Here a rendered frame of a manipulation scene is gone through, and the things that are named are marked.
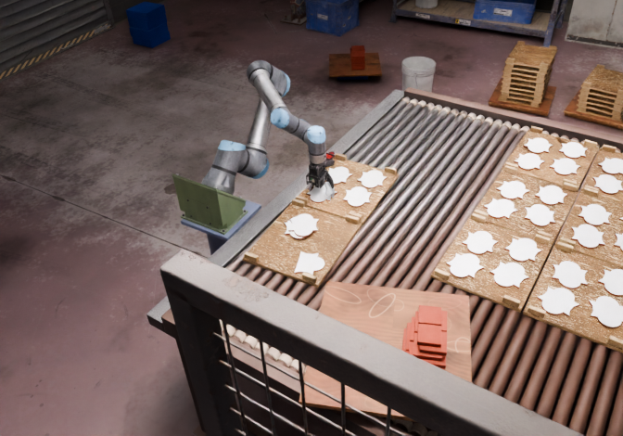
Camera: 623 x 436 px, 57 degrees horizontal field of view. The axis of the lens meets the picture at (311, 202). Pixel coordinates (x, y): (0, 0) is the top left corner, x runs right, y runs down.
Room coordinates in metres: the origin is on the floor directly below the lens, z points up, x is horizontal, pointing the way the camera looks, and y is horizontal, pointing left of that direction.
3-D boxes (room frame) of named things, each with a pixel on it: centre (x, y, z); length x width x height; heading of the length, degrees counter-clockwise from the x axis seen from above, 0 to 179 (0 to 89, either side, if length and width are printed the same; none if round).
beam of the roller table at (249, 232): (2.31, 0.01, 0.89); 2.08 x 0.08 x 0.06; 145
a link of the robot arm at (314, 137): (2.12, -0.03, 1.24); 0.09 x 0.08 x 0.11; 31
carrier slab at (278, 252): (1.82, 0.04, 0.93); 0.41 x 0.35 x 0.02; 150
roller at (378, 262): (1.98, -0.45, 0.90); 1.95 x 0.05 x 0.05; 145
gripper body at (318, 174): (2.11, -0.03, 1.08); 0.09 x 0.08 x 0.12; 149
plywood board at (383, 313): (1.18, -0.23, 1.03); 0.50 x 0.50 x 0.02; 77
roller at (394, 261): (1.95, -0.50, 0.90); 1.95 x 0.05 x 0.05; 145
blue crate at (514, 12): (6.31, -2.26, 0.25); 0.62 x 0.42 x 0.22; 66
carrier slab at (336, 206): (2.18, -0.17, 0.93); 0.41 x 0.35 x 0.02; 149
